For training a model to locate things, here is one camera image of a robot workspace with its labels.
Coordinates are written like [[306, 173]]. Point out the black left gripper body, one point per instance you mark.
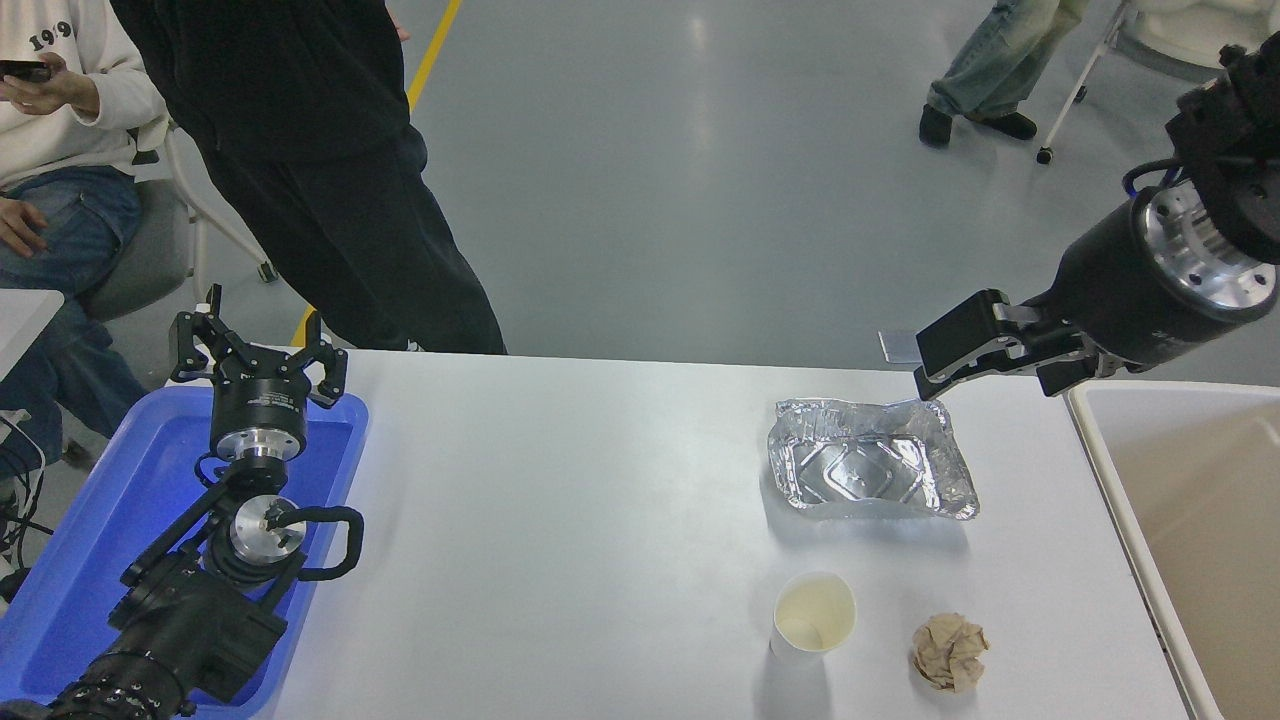
[[258, 398]]

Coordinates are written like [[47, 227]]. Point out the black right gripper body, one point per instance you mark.
[[1120, 300]]

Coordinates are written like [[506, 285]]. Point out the white paper cup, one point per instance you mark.
[[815, 610]]

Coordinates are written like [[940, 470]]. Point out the person's smartphone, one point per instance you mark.
[[22, 70]]

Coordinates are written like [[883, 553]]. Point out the person's right hand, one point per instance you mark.
[[20, 225]]

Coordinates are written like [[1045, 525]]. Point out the person's left hand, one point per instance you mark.
[[62, 95]]

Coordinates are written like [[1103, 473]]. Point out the person's hand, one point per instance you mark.
[[401, 30]]

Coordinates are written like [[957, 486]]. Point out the clear floor plate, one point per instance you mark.
[[897, 347]]

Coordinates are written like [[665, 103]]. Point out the grey chair with white legs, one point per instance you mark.
[[140, 260]]

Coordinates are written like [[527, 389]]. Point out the white side table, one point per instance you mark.
[[25, 320]]

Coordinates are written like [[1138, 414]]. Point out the crumpled foil tray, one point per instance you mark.
[[860, 470]]

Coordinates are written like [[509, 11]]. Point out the blue plastic tray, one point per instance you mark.
[[110, 500]]

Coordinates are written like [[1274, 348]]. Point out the large pale bin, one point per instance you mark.
[[1200, 520]]

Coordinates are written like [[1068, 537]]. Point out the person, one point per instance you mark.
[[300, 80], [70, 130], [1000, 60]]

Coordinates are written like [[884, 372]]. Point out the white wheeled chair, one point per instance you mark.
[[1160, 30]]

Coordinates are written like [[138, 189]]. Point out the crumpled tan paper ball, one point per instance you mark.
[[950, 652]]

